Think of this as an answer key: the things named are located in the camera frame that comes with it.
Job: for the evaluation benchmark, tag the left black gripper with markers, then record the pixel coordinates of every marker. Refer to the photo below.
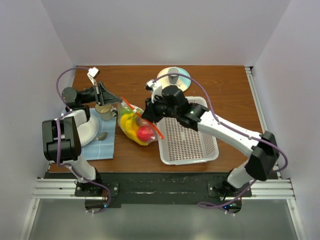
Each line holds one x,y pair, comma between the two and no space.
102,96

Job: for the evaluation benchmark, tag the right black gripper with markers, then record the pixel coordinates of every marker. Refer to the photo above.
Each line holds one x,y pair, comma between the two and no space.
150,113

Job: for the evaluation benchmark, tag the clear orange zip bag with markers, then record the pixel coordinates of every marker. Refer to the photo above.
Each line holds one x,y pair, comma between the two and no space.
140,122

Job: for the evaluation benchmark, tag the yellow fake banana bunch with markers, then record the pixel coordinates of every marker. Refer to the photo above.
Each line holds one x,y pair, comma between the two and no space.
129,127

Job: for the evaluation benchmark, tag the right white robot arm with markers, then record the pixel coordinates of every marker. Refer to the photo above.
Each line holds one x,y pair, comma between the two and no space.
260,148

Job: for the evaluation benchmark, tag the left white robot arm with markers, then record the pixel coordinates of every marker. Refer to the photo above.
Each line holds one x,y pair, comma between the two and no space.
61,140

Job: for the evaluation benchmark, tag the red fake apple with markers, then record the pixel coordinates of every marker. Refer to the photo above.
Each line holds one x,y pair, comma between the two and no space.
145,133

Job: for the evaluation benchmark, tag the green fake starfruit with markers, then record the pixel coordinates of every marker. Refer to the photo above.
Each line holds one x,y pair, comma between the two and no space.
125,110

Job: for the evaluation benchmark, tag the cream enamel mug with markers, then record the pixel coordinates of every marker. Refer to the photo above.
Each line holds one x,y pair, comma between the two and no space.
106,112

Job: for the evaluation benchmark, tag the metal spoon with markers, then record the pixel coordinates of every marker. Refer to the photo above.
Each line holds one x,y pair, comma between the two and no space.
101,137

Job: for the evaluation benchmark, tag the white bowl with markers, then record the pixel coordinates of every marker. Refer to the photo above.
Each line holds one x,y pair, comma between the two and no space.
87,131

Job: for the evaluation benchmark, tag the grey ceramic cup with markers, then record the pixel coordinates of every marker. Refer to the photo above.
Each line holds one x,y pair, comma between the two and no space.
172,76

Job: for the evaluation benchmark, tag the white plastic basket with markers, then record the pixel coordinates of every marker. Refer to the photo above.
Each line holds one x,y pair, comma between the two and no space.
185,146

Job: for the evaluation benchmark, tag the pastel ceramic plate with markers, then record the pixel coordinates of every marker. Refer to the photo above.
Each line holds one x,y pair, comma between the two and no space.
183,82

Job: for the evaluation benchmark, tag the blue checked cloth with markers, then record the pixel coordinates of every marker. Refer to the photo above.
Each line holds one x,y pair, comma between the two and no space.
101,150

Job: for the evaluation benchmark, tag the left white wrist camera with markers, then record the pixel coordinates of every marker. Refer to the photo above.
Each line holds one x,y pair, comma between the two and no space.
92,74

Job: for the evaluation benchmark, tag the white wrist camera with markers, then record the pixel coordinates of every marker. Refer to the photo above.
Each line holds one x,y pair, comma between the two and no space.
92,74
155,88

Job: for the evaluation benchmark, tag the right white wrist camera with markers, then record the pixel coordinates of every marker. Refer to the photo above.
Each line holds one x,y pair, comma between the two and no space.
155,88

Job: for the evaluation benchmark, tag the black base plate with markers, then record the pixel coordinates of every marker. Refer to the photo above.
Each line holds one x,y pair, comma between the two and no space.
156,188

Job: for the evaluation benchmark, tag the aluminium frame rail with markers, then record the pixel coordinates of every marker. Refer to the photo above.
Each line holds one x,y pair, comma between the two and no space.
273,189

